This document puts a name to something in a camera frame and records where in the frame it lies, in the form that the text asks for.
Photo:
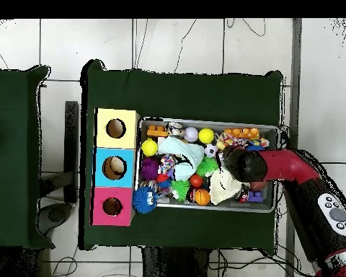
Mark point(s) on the mint green cloth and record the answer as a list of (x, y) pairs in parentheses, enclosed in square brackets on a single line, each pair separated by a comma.
[(181, 150)]

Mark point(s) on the yellow plush duck toy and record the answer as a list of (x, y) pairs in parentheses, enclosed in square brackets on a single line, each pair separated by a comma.
[(220, 144)]

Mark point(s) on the blue spiky monster toy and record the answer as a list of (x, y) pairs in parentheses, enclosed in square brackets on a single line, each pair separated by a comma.
[(144, 199)]

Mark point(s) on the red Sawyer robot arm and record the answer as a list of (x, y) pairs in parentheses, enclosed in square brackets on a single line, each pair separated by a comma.
[(288, 166)]

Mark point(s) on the clear mesh bin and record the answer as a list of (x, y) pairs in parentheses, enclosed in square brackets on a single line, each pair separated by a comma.
[(196, 124)]

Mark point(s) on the wooden box with three holes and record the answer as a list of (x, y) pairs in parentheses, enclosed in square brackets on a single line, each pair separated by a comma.
[(115, 170)]

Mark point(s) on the white baseball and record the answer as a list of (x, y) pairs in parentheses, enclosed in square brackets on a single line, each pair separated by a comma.
[(191, 134)]

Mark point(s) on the purple spiky monster toy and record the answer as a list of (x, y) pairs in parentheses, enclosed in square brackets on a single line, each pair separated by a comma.
[(149, 169)]

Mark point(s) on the red rubber ball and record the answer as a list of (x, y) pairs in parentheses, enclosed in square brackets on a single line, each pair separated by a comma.
[(196, 181)]

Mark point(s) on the plain yellow ball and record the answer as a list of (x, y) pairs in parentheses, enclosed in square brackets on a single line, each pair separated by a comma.
[(206, 135)]

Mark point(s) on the black and white soccer ball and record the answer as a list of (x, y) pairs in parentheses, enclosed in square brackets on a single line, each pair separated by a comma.
[(211, 150)]

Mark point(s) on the orange basketball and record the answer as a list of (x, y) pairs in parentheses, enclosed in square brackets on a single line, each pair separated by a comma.
[(201, 197)]

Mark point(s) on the dark green tablecloth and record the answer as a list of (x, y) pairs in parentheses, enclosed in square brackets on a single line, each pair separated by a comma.
[(184, 95)]

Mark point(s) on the orange four-stud building block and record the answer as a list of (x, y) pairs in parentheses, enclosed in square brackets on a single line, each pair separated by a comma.
[(243, 132)]

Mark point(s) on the blue spiky ball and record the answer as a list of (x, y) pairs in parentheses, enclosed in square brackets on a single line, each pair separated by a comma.
[(255, 148)]

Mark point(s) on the brown football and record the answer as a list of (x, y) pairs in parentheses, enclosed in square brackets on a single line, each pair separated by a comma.
[(258, 186)]

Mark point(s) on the black stand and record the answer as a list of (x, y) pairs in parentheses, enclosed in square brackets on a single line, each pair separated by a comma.
[(71, 144)]

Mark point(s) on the grey stand foot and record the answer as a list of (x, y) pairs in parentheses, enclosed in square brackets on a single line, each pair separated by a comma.
[(56, 215)]

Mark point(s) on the side table with green cloth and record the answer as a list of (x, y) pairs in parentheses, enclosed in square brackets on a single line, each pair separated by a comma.
[(11, 158)]

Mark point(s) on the grey floor rail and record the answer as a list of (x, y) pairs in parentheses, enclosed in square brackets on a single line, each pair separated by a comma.
[(295, 86)]

